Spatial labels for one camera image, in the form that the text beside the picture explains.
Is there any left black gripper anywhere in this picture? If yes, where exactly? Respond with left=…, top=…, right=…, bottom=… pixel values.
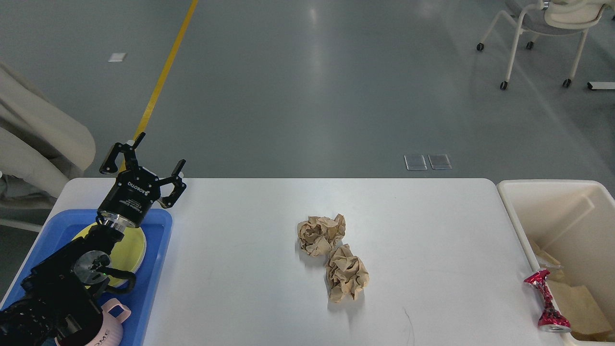
left=98, top=132, right=186, bottom=228

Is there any yellow plastic plate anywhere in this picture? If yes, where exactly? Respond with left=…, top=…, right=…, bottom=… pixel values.
left=73, top=228, right=147, bottom=284

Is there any pink ceramic mug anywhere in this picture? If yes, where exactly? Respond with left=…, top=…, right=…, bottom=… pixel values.
left=53, top=298, right=132, bottom=346

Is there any brown paper ball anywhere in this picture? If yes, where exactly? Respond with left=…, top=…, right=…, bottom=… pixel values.
left=325, top=244, right=370, bottom=304
left=297, top=214, right=346, bottom=258

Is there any crushed red can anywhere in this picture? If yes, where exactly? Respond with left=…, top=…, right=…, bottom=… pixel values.
left=523, top=269, right=571, bottom=334

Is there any large brown paper bag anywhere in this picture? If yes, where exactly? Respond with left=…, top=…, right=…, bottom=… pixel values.
left=529, top=239, right=614, bottom=342

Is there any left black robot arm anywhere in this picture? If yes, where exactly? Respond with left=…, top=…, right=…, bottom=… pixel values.
left=1, top=132, right=186, bottom=346

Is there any blue plastic tray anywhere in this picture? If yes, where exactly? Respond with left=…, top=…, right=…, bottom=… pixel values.
left=1, top=209, right=172, bottom=346

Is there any beige fabric cover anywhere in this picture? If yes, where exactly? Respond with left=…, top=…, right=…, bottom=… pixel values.
left=0, top=63, right=96, bottom=210

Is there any left floor socket plate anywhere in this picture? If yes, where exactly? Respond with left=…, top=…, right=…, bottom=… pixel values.
left=404, top=155, right=428, bottom=171

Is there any floor socket plate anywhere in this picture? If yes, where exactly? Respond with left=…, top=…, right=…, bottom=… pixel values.
left=404, top=155, right=428, bottom=171
left=428, top=155, right=453, bottom=170

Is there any right floor socket plate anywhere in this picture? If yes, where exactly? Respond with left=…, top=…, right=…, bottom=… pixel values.
left=428, top=155, right=453, bottom=170

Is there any white office chair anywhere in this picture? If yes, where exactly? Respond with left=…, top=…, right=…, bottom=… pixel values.
left=476, top=0, right=614, bottom=90

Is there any white plastic bin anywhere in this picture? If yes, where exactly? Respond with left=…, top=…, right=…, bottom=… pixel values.
left=497, top=180, right=615, bottom=346

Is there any white floor bar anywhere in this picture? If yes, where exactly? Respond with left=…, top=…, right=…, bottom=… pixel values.
left=587, top=82, right=615, bottom=91

